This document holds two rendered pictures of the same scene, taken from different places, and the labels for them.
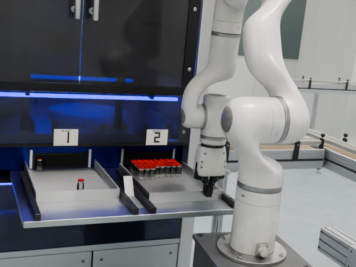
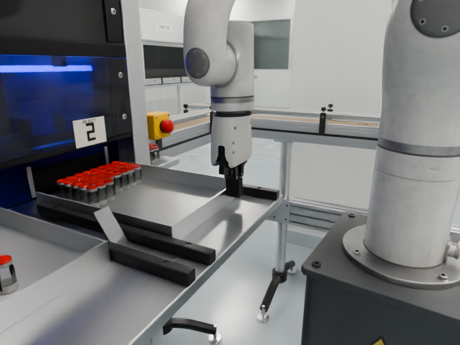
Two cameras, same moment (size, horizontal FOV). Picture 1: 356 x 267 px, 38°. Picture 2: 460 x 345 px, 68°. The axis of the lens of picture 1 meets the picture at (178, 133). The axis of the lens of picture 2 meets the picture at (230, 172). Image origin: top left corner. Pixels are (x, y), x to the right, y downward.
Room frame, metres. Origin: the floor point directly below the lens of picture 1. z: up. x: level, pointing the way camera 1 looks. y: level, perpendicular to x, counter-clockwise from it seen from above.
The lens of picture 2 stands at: (1.11, 0.31, 1.16)
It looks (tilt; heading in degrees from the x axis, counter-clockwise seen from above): 18 degrees down; 321
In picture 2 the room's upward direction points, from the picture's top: straight up
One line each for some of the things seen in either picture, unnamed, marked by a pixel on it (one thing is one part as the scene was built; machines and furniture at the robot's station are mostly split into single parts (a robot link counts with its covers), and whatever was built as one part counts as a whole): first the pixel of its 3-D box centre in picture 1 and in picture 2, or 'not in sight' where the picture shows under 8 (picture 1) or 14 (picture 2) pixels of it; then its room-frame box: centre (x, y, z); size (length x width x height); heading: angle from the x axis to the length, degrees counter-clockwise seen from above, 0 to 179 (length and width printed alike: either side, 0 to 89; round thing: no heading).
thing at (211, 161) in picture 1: (211, 158); (233, 135); (1.62, -0.11, 1.03); 0.10 x 0.08 x 0.11; 113
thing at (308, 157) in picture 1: (254, 149); (174, 130); (2.26, -0.35, 0.92); 0.69 x 0.16 x 0.16; 113
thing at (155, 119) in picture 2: not in sight; (153, 124); (2.01, -0.14, 0.99); 0.08 x 0.07 x 0.07; 23
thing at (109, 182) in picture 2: (152, 172); (109, 189); (1.80, 0.08, 0.90); 0.02 x 0.02 x 0.05
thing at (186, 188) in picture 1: (167, 180); (144, 193); (1.76, 0.02, 0.90); 0.34 x 0.26 x 0.04; 24
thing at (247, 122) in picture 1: (254, 142); (434, 64); (1.30, -0.20, 1.16); 0.19 x 0.12 x 0.24; 111
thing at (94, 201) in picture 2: (141, 173); (93, 197); (1.79, 0.12, 0.90); 0.02 x 0.02 x 0.05
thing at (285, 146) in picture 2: not in sight; (283, 214); (2.13, -0.86, 0.46); 0.09 x 0.09 x 0.77; 23
